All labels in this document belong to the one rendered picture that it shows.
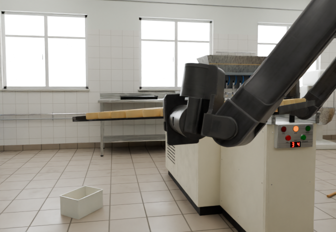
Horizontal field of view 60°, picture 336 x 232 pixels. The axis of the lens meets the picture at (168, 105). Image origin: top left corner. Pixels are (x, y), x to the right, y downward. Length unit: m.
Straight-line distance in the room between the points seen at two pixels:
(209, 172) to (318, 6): 2.09
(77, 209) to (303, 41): 2.32
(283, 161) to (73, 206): 1.66
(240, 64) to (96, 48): 3.34
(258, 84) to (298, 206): 1.63
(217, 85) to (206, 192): 2.06
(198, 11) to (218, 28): 0.49
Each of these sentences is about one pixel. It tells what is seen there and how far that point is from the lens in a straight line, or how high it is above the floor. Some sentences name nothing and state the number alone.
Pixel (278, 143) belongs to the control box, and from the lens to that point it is 1.81.
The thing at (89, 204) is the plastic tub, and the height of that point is 0.08.
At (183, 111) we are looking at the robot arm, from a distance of 0.48.
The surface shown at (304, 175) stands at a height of 0.52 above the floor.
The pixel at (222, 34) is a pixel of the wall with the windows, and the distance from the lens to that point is 5.80.
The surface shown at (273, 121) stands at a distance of 1.78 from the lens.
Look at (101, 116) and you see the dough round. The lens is 0.85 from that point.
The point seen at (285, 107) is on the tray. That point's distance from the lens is 0.61.
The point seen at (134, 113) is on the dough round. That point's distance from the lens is 0.77.
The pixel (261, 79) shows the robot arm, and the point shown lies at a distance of 0.45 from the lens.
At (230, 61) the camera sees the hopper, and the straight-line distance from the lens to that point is 2.49.
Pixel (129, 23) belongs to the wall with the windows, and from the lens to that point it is 5.46.
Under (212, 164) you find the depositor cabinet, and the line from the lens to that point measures 2.45.
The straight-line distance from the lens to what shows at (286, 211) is 2.00.
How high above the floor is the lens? 1.04
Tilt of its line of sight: 3 degrees down
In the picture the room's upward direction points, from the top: straight up
